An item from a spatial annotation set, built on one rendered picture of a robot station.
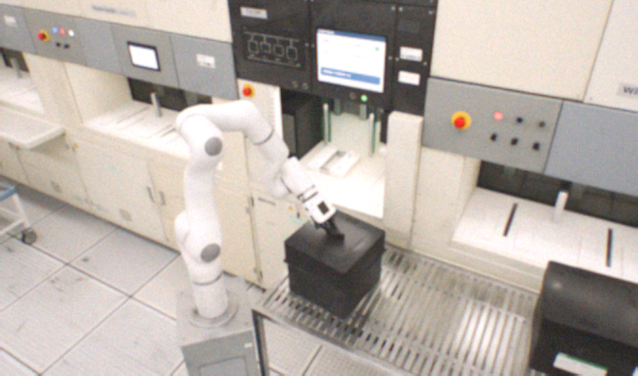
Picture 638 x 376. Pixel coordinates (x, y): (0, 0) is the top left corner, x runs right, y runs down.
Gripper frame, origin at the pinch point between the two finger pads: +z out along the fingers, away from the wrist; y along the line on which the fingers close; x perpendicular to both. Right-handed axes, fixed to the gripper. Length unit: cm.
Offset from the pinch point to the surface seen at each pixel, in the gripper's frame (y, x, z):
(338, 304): -13.7, 5.5, 22.7
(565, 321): 9, -55, 59
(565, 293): 21, -53, 57
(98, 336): -52, 162, -15
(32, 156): -4, 236, -150
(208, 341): -49, 36, 6
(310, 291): -13.7, 15.9, 14.8
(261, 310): -28.0, 29.5, 9.7
